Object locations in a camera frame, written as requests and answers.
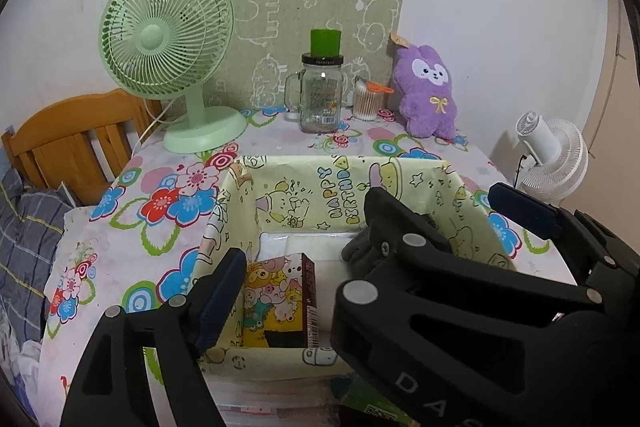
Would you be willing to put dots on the white standing fan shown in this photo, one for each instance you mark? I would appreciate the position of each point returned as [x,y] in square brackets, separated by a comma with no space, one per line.
[560,162]

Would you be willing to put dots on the grey plaid blanket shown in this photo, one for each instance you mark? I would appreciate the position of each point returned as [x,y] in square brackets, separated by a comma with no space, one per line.
[30,232]

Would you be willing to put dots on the cartoon printed storage box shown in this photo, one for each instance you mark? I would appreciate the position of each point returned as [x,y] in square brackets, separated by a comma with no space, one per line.
[300,202]

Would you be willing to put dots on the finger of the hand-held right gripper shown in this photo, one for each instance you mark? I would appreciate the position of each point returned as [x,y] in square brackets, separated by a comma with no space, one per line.
[400,232]
[520,207]

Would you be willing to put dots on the green cartoon printed panel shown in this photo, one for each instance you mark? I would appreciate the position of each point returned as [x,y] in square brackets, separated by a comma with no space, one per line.
[280,22]

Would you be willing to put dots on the floral tablecloth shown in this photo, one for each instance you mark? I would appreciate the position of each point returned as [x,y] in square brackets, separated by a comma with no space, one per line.
[165,252]

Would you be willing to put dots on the beige door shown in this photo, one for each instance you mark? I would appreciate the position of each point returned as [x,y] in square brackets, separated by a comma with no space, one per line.
[620,107]

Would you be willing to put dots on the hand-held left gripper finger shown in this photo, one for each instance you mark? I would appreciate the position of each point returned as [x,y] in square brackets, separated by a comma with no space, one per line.
[220,302]

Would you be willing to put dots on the green desk fan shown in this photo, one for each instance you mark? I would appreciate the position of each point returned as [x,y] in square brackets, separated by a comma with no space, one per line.
[150,37]

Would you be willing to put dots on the green plastic cup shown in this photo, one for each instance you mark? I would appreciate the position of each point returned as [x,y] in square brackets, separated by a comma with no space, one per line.
[325,42]

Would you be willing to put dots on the white crumpled cloth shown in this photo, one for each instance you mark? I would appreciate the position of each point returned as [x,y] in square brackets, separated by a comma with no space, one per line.
[25,357]

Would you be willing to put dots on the green packet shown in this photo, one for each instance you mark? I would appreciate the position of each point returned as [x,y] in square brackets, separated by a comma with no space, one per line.
[365,399]

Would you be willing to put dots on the wooden headboard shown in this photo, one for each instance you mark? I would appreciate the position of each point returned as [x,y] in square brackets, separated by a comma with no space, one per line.
[65,132]

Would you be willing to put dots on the cotton swab jar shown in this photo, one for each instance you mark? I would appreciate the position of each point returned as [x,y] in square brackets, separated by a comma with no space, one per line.
[367,104]

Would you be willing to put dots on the glass jar mug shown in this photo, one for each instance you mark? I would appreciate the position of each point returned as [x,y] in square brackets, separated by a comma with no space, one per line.
[320,102]

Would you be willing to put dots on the cartoon printed carton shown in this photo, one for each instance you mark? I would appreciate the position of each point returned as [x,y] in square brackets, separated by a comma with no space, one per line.
[275,287]

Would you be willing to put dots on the purple plush toy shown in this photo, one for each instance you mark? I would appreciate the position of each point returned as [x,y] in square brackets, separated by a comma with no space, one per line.
[430,107]

